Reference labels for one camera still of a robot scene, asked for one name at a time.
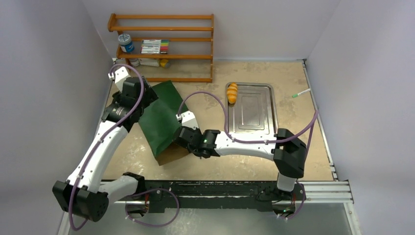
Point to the silver metal tray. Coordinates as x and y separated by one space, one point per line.
254 111

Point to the orange wooden shelf rack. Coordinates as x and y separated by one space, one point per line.
113 25

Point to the green brown paper bag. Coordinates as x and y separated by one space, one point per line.
159 124

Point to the white small box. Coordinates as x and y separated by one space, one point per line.
149 62

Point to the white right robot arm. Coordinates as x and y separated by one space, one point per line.
289 154

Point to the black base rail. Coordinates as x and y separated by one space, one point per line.
262 196

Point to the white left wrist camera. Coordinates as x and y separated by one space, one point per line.
118 74

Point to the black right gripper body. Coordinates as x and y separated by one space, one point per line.
180 138

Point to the orange fake bread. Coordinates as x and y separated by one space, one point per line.
232 92

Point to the blue white jar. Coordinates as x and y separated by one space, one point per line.
126 43

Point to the yellow small bottle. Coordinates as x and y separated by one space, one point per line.
164 63

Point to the small grey jar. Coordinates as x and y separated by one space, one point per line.
134 62

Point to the pack of coloured markers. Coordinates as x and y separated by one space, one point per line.
154 46

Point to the green white marker pen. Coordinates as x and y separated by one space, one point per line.
300 93

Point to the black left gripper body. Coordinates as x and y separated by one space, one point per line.
149 98

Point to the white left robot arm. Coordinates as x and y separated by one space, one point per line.
81 193

